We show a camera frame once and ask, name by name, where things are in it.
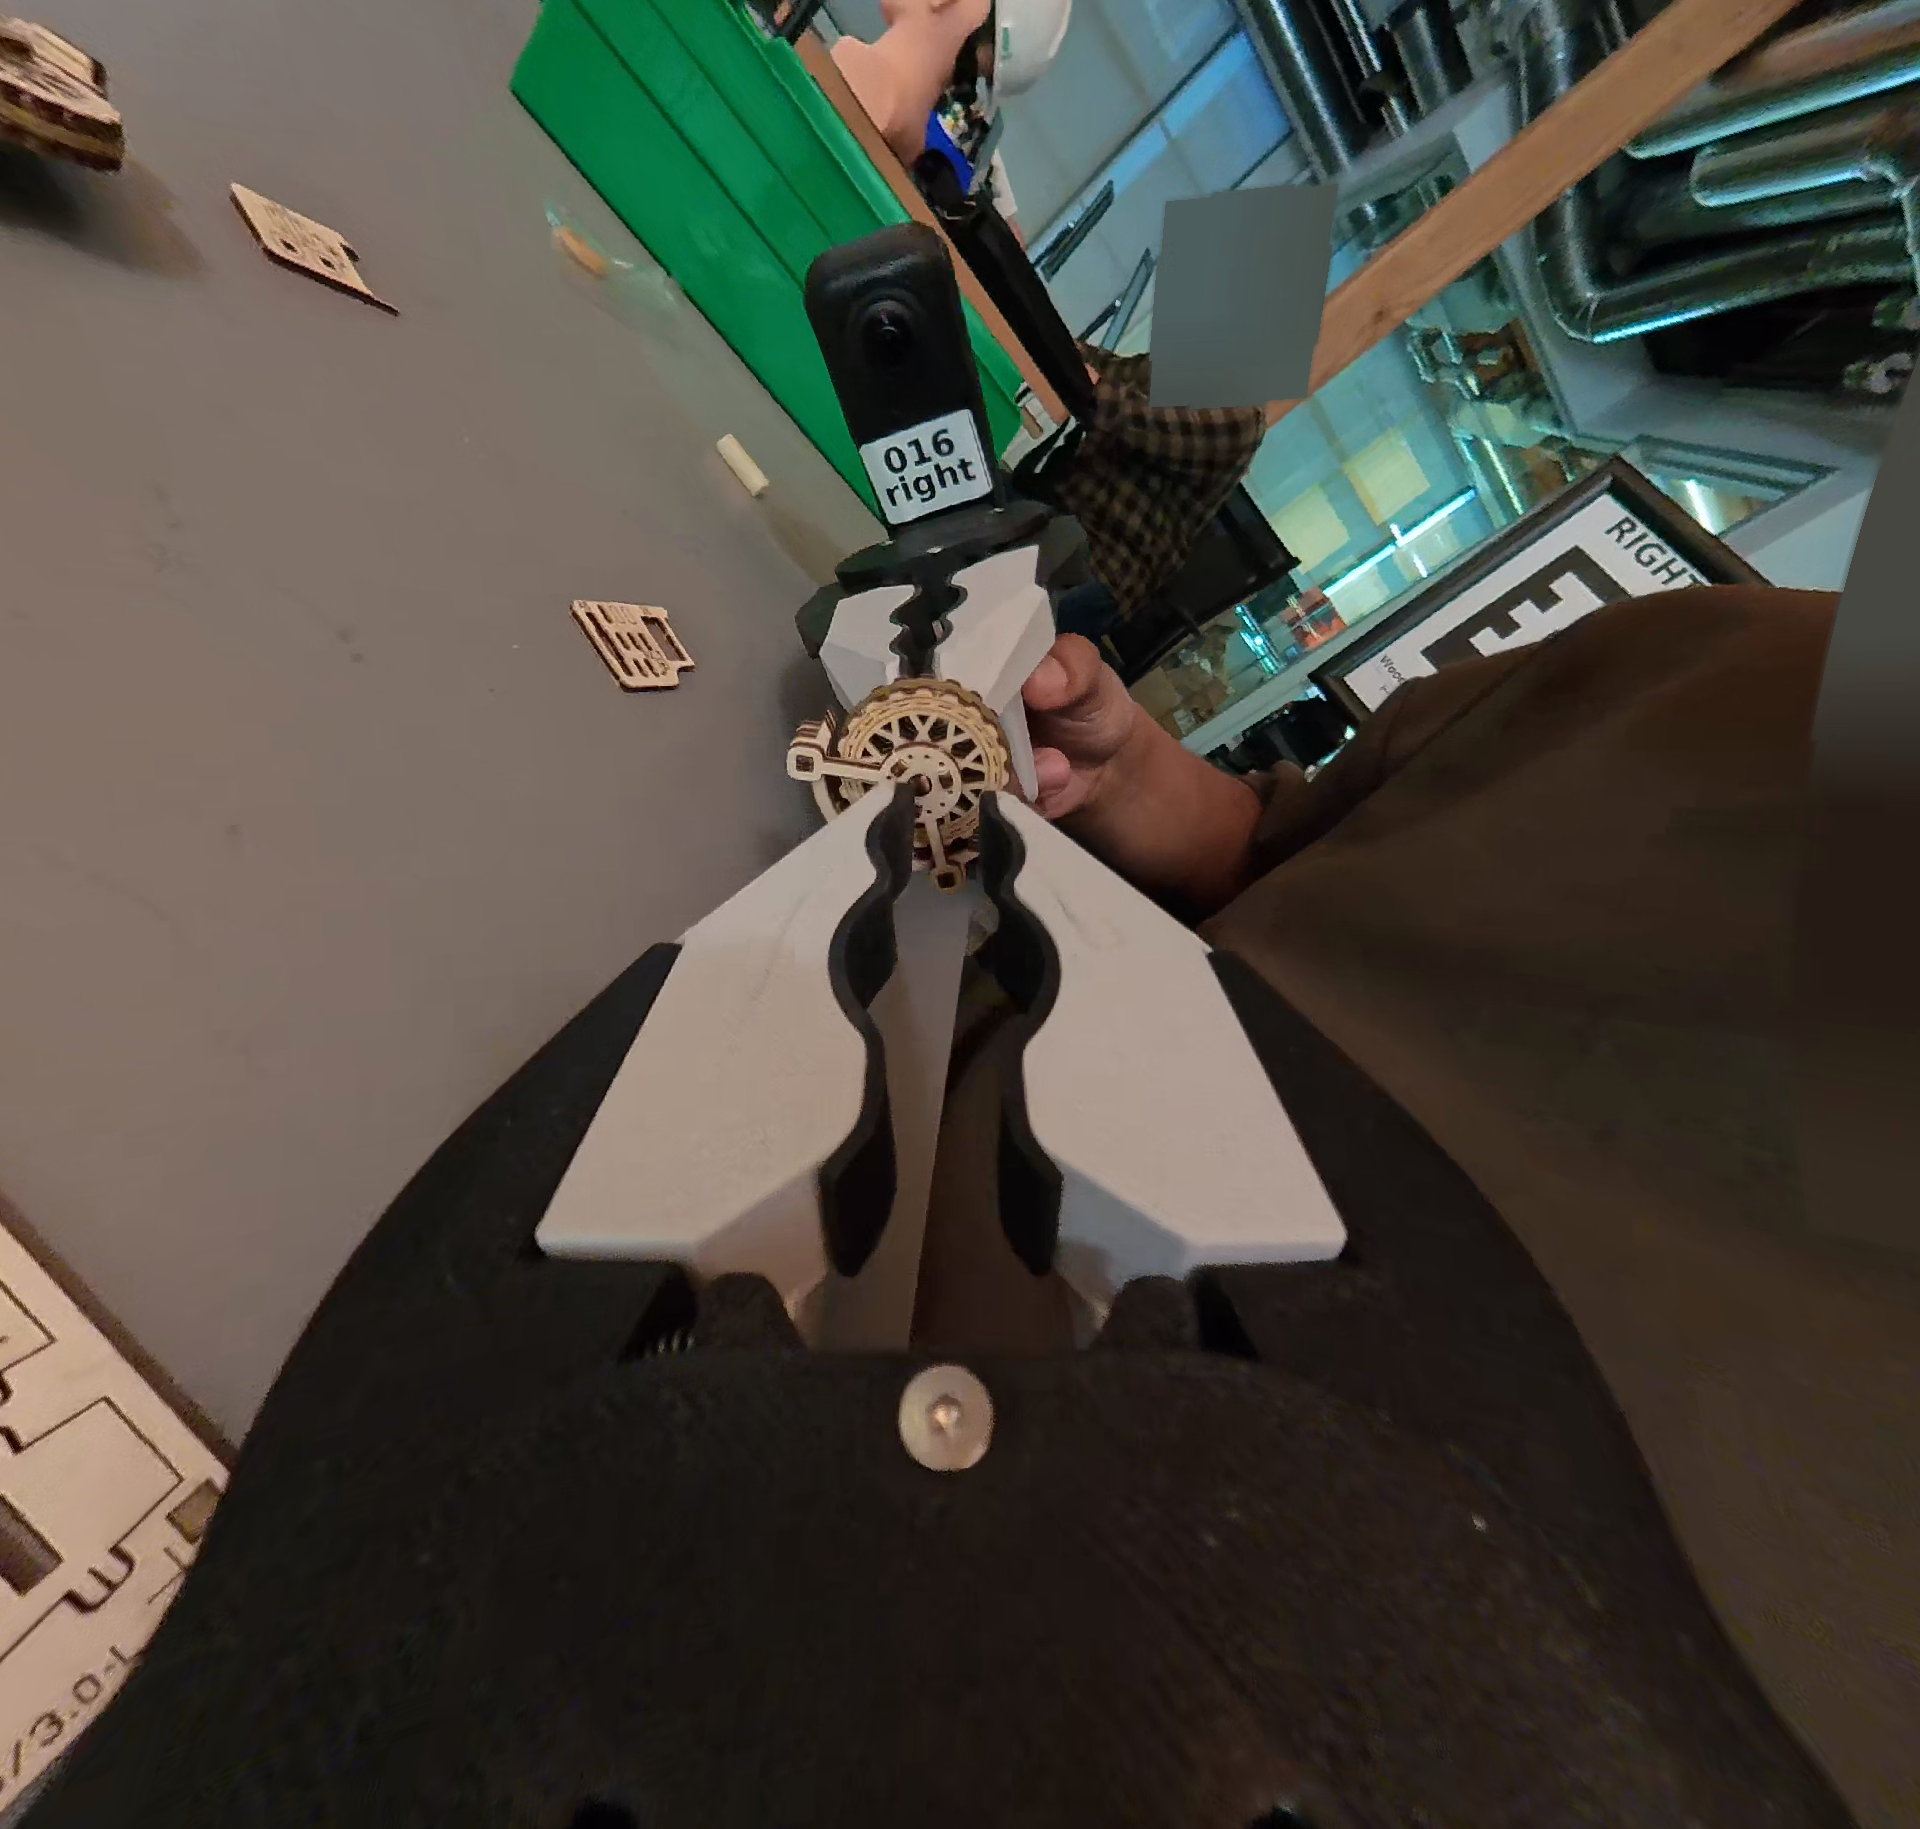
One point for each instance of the round wooden spoked wheel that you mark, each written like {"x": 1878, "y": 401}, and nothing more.
{"x": 917, "y": 697}

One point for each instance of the wooden beam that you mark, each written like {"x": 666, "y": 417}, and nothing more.
{"x": 1575, "y": 133}

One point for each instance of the wooden arc crank piece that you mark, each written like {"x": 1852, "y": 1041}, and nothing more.
{"x": 937, "y": 816}

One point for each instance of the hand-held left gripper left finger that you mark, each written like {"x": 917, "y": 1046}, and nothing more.
{"x": 705, "y": 1096}

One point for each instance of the flat wooden cutout piece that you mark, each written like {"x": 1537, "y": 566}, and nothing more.
{"x": 301, "y": 242}

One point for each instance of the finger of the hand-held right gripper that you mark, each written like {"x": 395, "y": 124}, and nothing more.
{"x": 997, "y": 630}
{"x": 861, "y": 645}

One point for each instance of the silver metal ducts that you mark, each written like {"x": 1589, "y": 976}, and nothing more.
{"x": 1726, "y": 253}

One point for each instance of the pale laser-cut wooden sheet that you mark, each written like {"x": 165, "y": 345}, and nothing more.
{"x": 91, "y": 1410}

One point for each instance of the black stand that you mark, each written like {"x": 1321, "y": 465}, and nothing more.
{"x": 1006, "y": 283}

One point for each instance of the person's right forearm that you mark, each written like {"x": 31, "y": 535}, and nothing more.
{"x": 1186, "y": 826}

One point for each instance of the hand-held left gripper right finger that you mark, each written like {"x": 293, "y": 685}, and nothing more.
{"x": 1171, "y": 1096}

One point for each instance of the person's right hand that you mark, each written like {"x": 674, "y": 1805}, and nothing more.
{"x": 1086, "y": 735}

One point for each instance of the small white cylinder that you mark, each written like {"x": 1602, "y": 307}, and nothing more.
{"x": 742, "y": 463}

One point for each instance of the layered wooden model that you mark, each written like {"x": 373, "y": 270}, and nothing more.
{"x": 60, "y": 97}

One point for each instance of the green plastic bin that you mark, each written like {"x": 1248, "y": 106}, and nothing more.
{"x": 705, "y": 133}

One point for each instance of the black framed sign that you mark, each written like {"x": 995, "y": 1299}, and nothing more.
{"x": 1516, "y": 616}

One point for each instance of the small slotted wooden sheet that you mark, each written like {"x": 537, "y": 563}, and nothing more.
{"x": 621, "y": 645}

